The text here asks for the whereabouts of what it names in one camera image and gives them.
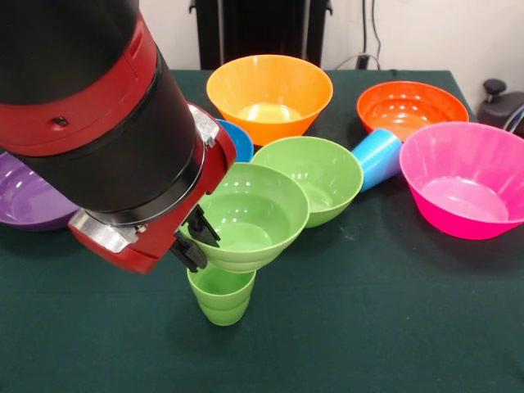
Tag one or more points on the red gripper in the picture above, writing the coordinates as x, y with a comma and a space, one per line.
163, 229

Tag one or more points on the small green bowl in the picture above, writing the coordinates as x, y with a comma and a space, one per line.
254, 229

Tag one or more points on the stack of green cups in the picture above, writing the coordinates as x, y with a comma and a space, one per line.
223, 303

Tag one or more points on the large green bowl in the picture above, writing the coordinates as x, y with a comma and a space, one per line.
327, 176

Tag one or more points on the wide purple bowl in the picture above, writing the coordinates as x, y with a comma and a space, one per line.
24, 200

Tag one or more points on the blue cup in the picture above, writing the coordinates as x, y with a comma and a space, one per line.
376, 159

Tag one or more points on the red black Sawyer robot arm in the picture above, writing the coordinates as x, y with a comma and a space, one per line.
82, 102

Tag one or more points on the blue bowl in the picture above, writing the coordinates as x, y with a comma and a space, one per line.
241, 143

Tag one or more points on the dark green tablecloth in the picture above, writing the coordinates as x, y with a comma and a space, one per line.
123, 348

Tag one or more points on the large yellow-orange bowl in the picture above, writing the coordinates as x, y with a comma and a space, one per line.
270, 127

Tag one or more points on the wide red-orange bowl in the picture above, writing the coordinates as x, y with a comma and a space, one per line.
409, 110

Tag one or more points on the large pink bowl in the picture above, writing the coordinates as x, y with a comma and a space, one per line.
462, 192

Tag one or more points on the grey chair with black knob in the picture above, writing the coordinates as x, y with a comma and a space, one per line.
501, 108

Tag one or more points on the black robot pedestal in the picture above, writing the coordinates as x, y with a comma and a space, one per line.
262, 28

